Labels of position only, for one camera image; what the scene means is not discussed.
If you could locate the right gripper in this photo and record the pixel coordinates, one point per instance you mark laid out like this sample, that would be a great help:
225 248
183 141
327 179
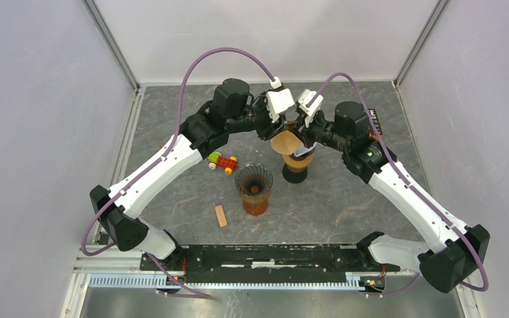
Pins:
305 132

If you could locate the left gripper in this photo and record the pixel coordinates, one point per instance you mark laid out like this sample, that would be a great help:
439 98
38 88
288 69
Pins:
272 128

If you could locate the brown paper coffee filter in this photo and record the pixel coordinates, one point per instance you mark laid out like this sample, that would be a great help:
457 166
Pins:
285 142

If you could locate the blue ribbed plastic dripper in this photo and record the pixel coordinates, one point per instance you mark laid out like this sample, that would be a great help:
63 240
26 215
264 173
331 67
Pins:
299 157

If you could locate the light wooden ring holder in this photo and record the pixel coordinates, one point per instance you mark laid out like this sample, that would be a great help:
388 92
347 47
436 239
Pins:
297 165

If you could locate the clear smoky ribbed dripper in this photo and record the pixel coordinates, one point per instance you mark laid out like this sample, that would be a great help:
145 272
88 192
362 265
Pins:
254 180

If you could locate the orange glass carafe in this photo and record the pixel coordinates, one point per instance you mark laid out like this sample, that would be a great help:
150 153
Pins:
255 209

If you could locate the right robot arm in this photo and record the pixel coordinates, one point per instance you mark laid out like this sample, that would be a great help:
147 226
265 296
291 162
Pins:
451 252

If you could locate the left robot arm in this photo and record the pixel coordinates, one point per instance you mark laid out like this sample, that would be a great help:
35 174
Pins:
232 109

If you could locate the orange black coffee filter box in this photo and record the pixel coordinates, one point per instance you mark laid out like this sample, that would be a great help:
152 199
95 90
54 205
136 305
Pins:
375 130

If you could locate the colourful toy brick car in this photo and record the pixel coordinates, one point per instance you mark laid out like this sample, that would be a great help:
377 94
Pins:
217 160

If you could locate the small wooden block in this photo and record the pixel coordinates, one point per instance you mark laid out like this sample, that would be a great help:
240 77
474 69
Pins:
220 214

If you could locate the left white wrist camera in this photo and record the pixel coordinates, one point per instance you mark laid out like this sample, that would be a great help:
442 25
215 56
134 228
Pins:
279 100

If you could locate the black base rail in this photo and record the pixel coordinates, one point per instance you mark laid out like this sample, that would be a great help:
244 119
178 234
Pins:
271 263

